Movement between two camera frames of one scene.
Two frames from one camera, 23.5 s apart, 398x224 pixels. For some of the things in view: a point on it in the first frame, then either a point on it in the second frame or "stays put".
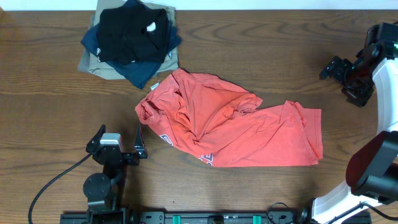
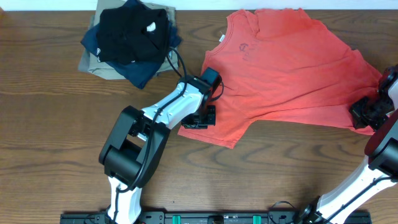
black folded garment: [132, 34] stays put
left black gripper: [132, 160] → [191, 124]
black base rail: [291, 217] stays put
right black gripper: [359, 97] → [362, 121]
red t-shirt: [221, 123] → [280, 67]
